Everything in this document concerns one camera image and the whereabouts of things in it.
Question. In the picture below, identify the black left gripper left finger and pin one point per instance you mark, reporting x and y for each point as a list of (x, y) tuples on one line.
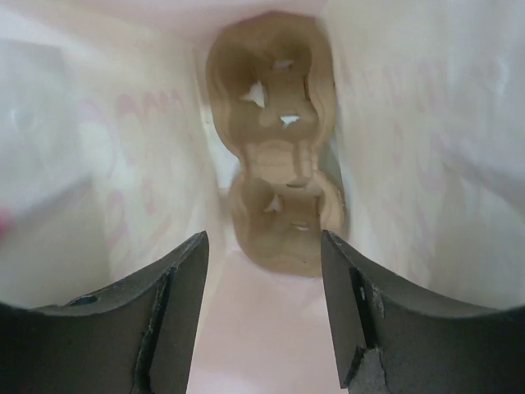
[(135, 336)]

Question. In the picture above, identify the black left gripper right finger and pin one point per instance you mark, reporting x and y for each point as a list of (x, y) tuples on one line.
[(391, 335)]

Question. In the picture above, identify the brown pulp cup carrier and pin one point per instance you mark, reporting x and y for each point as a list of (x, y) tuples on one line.
[(272, 95)]

